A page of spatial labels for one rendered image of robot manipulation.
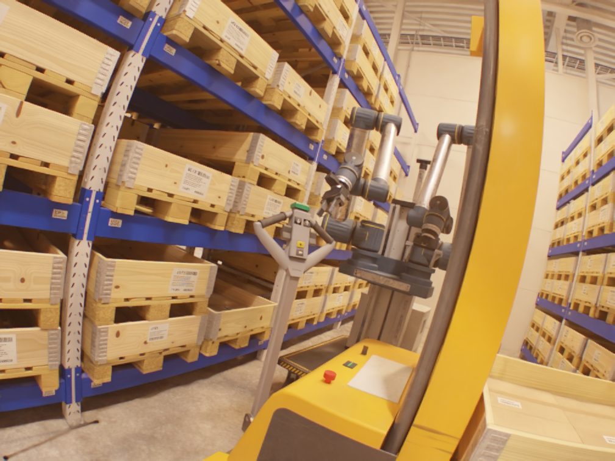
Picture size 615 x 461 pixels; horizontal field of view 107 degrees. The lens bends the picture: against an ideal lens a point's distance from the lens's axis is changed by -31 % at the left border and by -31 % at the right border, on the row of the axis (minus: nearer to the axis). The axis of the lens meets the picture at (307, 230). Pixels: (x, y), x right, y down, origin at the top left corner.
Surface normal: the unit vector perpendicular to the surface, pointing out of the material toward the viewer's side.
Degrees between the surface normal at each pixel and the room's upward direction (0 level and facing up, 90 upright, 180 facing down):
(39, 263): 90
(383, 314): 90
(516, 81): 90
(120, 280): 90
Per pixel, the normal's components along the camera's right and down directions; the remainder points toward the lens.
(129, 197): 0.86, 0.23
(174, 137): -0.45, -0.11
